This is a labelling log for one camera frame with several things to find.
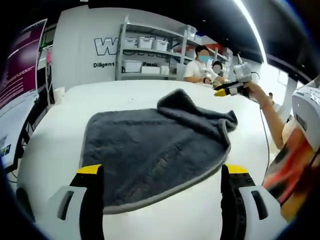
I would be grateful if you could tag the large purple display screen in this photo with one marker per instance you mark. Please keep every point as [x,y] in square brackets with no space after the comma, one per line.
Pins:
[20,62]

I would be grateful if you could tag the pink hanging cloth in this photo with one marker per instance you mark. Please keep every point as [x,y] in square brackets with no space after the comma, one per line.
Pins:
[49,56]

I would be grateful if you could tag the person's right hand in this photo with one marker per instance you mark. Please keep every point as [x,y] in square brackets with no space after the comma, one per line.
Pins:
[255,92]

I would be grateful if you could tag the tilted white display panel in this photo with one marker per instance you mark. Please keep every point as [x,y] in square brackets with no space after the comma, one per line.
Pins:
[15,117]

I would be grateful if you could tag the dark grey towel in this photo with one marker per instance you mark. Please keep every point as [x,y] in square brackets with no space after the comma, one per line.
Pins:
[150,150]

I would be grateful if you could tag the shelved white storage boxes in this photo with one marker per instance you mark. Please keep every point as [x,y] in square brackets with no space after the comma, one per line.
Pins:
[145,42]

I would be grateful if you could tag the white grey chest device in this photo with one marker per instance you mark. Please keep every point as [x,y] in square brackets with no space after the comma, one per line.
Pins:
[305,105]

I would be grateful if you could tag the printed cream orange shirt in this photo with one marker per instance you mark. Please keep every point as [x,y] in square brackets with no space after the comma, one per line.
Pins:
[292,170]

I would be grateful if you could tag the ceiling light strip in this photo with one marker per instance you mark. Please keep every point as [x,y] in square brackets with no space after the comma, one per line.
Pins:
[254,25]

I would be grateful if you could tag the grey metal shelf unit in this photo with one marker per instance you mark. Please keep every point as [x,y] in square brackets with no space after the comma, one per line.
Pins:
[122,50]

